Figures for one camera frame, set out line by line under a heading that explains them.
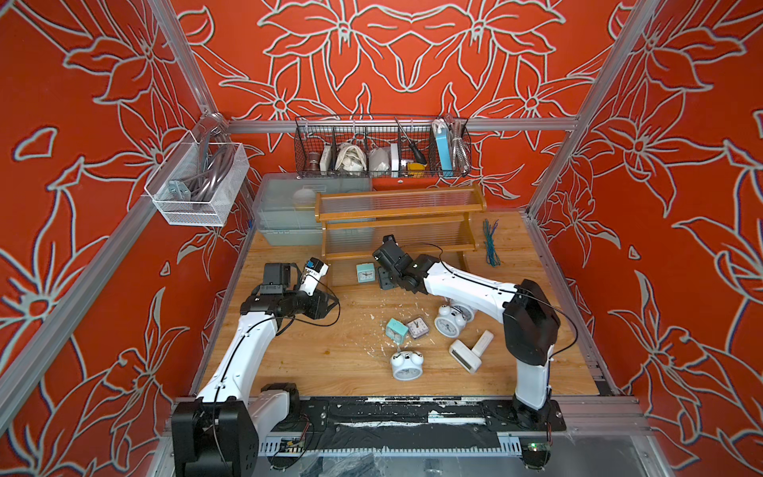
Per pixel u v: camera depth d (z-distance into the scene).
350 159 0.90
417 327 0.87
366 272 0.94
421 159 0.97
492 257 1.04
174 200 0.71
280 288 0.63
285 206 0.97
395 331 0.83
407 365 0.74
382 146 0.96
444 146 0.84
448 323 0.82
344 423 0.73
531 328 0.48
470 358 0.78
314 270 0.73
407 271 0.64
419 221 0.97
